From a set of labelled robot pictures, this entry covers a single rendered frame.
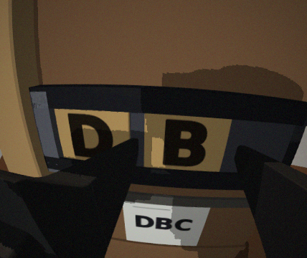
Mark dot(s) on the brown angled board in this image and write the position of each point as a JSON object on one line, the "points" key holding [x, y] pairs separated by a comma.
{"points": [[239, 60]]}

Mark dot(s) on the white paper ticket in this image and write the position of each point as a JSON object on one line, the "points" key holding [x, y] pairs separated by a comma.
{"points": [[151, 223]]}

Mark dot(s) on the tan tile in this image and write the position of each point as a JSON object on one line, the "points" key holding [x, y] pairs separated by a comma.
{"points": [[85, 133], [185, 142]]}

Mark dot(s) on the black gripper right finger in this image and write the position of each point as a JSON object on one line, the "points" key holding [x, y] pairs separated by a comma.
{"points": [[277, 196]]}

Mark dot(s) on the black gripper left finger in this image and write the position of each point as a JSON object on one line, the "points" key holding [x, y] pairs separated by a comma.
{"points": [[73, 212]]}

